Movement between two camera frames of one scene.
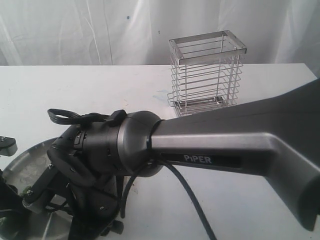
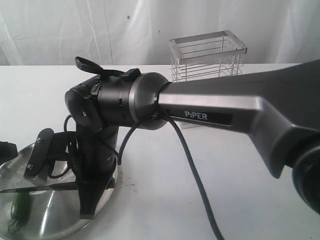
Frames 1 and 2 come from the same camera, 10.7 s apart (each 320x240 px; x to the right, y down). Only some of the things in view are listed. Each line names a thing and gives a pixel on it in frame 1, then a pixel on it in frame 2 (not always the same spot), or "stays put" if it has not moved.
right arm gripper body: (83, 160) -> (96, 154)
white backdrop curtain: (137, 32) stays put
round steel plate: (42, 223) stays put
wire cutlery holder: (206, 72) stays put
